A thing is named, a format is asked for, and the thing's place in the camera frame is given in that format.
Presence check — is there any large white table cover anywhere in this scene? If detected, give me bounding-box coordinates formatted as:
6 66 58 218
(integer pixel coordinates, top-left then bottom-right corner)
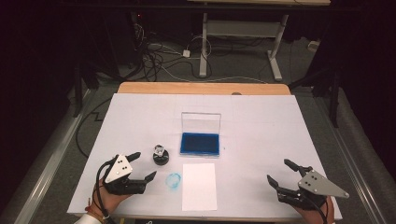
66 92 344 221

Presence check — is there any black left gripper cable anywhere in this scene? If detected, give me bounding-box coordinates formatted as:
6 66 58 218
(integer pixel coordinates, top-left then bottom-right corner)
94 157 120 224

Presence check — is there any grey metal rail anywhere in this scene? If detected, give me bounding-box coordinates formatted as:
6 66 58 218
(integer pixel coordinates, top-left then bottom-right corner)
0 88 96 224
314 96 390 224

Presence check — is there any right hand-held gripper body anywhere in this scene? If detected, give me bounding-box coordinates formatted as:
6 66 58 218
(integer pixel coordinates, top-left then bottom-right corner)
275 167 350 210

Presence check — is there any white metal desk frame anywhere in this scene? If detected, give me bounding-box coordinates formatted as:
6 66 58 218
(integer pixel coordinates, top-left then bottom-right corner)
199 12 290 82

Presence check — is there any black floor cable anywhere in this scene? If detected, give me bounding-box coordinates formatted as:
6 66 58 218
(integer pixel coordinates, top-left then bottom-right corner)
75 97 113 158

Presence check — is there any red string bracelet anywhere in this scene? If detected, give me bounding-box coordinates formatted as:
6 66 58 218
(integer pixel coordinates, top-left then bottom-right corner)
85 199 106 223

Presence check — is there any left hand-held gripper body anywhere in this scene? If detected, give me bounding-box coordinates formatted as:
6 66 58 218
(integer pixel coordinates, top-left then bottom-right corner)
101 153 148 196

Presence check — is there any black metal stand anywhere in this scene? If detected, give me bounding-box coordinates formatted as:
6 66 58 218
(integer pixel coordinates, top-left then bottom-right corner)
330 69 341 129

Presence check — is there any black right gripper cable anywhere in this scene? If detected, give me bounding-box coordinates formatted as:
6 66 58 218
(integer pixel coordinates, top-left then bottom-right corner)
303 195 331 224

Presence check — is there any tangle of floor cables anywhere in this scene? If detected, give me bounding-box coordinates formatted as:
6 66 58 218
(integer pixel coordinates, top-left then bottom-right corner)
134 21 213 82

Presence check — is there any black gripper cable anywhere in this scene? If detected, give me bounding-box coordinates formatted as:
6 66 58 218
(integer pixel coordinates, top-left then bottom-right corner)
94 157 120 224
303 195 331 224

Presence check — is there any person's left hand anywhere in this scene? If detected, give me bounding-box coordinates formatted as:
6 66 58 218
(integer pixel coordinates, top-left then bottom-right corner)
90 178 132 218

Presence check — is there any person's right hand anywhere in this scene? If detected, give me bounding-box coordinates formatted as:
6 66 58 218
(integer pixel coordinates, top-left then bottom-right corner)
293 197 335 224

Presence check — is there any black stamp with clear knob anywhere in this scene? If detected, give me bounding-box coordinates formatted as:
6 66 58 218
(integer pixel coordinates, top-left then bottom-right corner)
152 144 171 166

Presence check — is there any small white paper sheet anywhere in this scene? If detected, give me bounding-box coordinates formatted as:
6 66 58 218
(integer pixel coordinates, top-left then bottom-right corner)
181 162 219 213

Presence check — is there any blue ink pad clear case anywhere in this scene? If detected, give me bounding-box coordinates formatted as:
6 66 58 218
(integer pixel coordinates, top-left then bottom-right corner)
179 111 222 158

